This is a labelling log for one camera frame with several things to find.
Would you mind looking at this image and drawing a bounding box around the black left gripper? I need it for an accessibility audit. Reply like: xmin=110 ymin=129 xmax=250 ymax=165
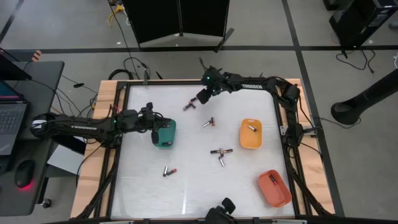
xmin=141 ymin=101 xmax=172 ymax=146

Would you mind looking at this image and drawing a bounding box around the teal plastic bin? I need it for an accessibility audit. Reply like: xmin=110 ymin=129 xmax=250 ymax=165
xmin=154 ymin=119 xmax=177 ymax=149

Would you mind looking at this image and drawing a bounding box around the light wooden table board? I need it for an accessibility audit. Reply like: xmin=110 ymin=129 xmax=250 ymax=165
xmin=70 ymin=80 xmax=127 ymax=218
xmin=276 ymin=78 xmax=336 ymax=215

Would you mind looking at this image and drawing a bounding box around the yellow plastic bin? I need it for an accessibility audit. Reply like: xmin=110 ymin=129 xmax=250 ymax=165
xmin=239 ymin=118 xmax=264 ymax=150

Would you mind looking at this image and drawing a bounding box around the black folding divider screen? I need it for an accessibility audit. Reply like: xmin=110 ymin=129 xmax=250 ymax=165
xmin=121 ymin=0 xmax=235 ymax=53

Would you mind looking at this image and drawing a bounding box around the black angled panel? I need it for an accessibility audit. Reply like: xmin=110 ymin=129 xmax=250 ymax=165
xmin=57 ymin=134 xmax=87 ymax=156

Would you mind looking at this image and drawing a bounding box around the grey flat box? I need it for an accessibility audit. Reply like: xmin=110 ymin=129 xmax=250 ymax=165
xmin=46 ymin=144 xmax=87 ymax=179

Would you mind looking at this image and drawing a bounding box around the black desk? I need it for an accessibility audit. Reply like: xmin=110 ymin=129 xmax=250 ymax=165
xmin=0 ymin=60 xmax=65 ymax=217

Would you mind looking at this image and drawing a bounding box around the orange plastic bin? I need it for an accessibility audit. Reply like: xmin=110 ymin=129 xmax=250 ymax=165
xmin=257 ymin=169 xmax=293 ymax=208

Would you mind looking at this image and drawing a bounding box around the black computer mouse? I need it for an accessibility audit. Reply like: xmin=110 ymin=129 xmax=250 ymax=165
xmin=14 ymin=159 xmax=35 ymax=190

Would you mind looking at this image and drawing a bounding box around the black laptop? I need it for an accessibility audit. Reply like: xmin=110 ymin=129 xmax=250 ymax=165
xmin=0 ymin=80 xmax=29 ymax=156

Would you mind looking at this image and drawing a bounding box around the black equipment case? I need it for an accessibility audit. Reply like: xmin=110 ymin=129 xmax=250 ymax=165
xmin=328 ymin=0 xmax=398 ymax=48

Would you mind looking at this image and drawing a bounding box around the black cylindrical stand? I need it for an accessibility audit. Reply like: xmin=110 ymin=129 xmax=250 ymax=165
xmin=330 ymin=67 xmax=398 ymax=126

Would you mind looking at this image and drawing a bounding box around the black tilted screen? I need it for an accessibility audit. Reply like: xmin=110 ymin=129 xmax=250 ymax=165
xmin=0 ymin=48 xmax=33 ymax=82

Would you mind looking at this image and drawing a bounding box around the black aluminium table frame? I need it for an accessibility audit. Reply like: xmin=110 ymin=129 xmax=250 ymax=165
xmin=73 ymin=79 xmax=336 ymax=224

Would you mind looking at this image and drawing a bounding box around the black floor cable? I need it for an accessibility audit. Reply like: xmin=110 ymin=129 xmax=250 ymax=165
xmin=107 ymin=57 xmax=152 ymax=82
xmin=335 ymin=49 xmax=376 ymax=75

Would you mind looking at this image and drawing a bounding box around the yellow floor cable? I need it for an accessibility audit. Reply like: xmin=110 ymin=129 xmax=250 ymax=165
xmin=106 ymin=4 xmax=126 ymax=27

